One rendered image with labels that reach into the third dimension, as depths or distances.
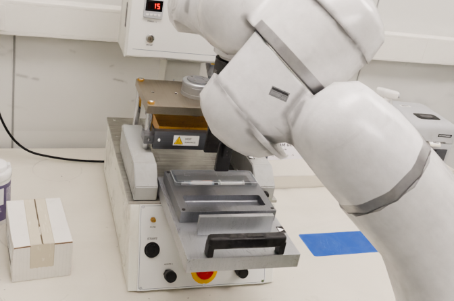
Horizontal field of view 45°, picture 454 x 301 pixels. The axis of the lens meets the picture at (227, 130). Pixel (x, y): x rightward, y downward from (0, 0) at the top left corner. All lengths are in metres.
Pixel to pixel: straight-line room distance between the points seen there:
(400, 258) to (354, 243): 0.99
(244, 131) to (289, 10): 0.13
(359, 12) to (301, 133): 0.13
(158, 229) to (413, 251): 0.75
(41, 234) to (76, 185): 0.38
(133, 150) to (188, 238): 0.31
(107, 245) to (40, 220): 0.18
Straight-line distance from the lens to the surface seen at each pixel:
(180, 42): 1.43
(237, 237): 1.00
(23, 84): 1.75
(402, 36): 2.12
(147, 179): 1.21
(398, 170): 0.53
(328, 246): 1.54
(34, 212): 1.33
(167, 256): 1.24
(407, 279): 0.61
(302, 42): 0.56
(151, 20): 1.40
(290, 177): 1.75
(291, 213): 1.64
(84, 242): 1.39
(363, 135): 0.51
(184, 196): 1.12
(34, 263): 1.25
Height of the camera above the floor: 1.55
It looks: 22 degrees down
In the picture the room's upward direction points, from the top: 10 degrees clockwise
